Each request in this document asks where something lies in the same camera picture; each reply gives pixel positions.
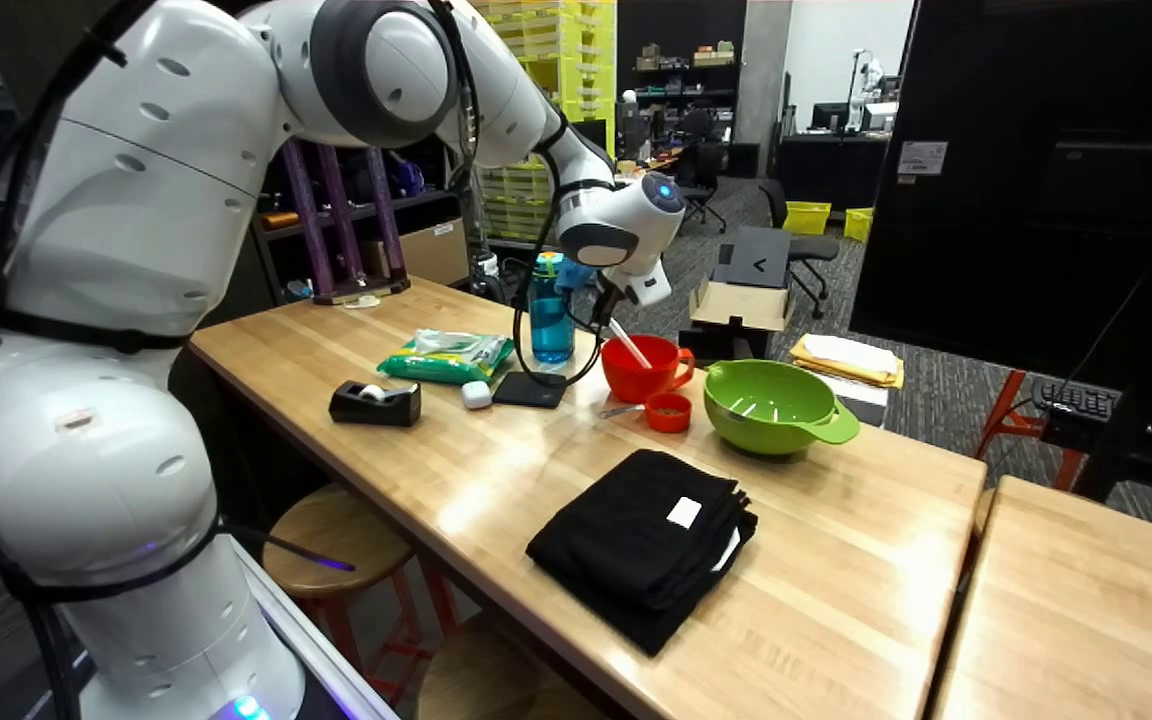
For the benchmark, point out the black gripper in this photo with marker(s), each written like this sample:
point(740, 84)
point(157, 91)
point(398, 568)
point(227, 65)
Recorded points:
point(638, 288)

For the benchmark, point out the clear plastic straw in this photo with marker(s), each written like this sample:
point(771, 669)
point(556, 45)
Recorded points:
point(628, 345)

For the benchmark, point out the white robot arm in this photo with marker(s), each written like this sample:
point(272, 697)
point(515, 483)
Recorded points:
point(127, 246)

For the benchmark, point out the orange plastic bowl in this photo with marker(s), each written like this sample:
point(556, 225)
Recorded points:
point(628, 383)

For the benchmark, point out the green plastic bowl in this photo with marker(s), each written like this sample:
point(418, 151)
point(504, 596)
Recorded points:
point(772, 409)

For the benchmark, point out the open cardboard box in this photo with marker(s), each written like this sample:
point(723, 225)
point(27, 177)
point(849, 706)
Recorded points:
point(749, 283)

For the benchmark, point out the blue water bottle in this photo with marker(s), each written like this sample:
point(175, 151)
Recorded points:
point(549, 306)

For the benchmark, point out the yellow storage bin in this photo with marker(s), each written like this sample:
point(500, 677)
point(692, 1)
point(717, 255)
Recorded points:
point(857, 225)
point(806, 219)

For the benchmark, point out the black smartphone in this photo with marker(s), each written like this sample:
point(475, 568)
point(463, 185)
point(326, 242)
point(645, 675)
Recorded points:
point(531, 388)

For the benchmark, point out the green wet wipes pack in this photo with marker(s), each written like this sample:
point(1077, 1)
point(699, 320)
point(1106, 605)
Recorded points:
point(449, 357)

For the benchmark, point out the small white eraser block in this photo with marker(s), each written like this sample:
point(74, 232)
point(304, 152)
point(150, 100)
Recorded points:
point(479, 392)

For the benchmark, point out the black folded cloth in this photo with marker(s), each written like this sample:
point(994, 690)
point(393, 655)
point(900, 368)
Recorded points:
point(645, 540)

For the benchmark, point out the black tape dispenser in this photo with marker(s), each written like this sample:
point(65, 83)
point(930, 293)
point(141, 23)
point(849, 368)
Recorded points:
point(376, 402)

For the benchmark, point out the large black monitor panel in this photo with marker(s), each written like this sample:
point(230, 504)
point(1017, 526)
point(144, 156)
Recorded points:
point(1013, 208)

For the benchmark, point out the round wooden stool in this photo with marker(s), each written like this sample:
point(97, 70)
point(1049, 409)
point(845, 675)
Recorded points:
point(333, 540)
point(484, 669)

